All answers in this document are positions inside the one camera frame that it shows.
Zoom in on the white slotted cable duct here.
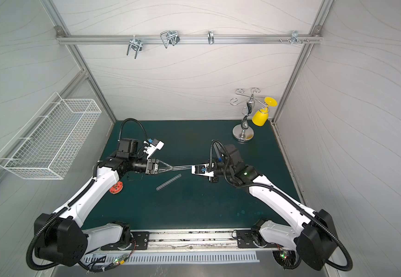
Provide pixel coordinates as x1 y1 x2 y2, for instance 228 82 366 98
82 252 260 266

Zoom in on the green table mat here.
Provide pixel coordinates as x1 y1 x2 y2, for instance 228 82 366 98
74 121 283 230

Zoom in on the aluminium crossbar rail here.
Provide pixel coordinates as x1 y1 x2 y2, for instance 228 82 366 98
56 33 323 46

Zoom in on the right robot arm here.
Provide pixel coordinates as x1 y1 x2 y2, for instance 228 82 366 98
193 140 353 272

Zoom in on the beige red round object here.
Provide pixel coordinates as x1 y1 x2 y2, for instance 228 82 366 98
109 181 123 195

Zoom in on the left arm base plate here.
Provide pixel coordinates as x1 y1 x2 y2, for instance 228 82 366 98
100 232 150 251

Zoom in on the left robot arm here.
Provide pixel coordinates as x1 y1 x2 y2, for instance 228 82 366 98
26 136 172 273

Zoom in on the chrome cup holder stand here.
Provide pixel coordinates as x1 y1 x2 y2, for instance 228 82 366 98
229 87 268 143

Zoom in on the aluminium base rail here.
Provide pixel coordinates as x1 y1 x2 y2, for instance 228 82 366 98
48 226 333 255

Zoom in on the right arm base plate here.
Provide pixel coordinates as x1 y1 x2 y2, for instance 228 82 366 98
232 229 267 249

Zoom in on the clear test tube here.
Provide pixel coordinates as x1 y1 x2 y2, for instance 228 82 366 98
156 174 182 191
214 143 222 160
172 165 192 171

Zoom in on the metal clamp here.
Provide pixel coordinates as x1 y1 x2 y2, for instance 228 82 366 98
160 30 180 48
127 37 143 59
279 31 310 45
207 31 214 45

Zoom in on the white wire basket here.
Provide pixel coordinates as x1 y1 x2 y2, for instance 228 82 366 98
0 92 101 180

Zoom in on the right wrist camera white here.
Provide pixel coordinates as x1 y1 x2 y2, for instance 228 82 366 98
191 164 214 178

